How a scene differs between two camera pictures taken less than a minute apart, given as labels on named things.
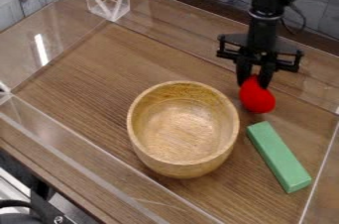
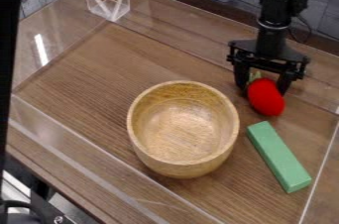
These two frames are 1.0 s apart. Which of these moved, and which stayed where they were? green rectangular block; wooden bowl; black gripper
Moved: black gripper
Stayed: green rectangular block; wooden bowl
